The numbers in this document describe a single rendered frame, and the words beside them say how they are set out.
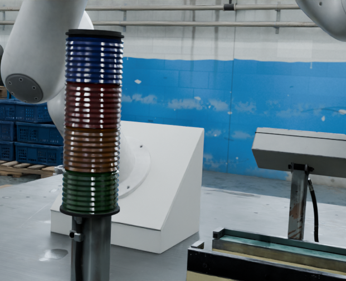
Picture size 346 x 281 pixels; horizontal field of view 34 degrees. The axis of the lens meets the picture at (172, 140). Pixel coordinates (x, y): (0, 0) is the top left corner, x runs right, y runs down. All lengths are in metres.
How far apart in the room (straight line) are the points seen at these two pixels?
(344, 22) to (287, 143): 0.26
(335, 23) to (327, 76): 5.55
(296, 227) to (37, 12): 0.59
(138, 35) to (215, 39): 1.05
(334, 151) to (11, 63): 0.58
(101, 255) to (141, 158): 0.71
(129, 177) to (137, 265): 0.24
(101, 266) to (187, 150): 0.71
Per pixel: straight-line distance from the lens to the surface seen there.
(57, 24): 0.96
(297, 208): 1.05
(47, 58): 0.99
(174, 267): 1.13
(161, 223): 1.19
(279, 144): 1.02
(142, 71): 7.19
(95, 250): 0.61
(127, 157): 1.26
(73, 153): 0.58
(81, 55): 0.57
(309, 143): 1.02
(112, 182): 0.58
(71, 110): 0.57
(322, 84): 6.43
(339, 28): 0.87
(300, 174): 1.04
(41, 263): 1.14
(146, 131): 1.37
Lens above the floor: 1.18
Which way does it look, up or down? 7 degrees down
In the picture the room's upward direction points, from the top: 3 degrees clockwise
